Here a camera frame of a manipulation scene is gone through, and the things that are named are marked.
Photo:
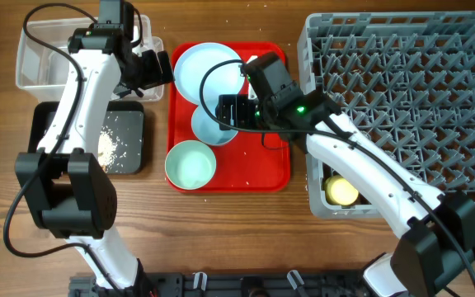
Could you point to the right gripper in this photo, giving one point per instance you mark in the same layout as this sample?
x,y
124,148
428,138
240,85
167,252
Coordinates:
x,y
238,108

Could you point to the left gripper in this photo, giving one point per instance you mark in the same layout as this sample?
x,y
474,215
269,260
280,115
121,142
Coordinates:
x,y
155,75

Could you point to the light blue plate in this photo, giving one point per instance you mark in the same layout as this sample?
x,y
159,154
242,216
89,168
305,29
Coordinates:
x,y
196,61

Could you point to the light blue small bowl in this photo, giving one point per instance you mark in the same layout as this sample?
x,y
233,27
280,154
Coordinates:
x,y
207,131

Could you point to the mint green bowl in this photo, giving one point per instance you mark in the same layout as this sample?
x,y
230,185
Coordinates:
x,y
190,165

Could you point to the rice food scraps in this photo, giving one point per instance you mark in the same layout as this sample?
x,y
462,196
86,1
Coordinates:
x,y
113,143

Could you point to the yellow plastic cup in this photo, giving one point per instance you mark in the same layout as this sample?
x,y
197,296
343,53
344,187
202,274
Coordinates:
x,y
339,191

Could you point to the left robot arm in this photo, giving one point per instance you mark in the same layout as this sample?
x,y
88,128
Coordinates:
x,y
65,188

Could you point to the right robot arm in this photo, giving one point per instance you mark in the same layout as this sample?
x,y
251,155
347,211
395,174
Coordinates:
x,y
435,230

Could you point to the black plastic tray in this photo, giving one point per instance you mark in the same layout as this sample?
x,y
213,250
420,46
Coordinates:
x,y
44,115

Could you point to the clear plastic bin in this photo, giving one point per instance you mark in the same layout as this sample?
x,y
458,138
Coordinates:
x,y
43,72

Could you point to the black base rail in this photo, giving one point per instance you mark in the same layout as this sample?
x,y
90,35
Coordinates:
x,y
292,283

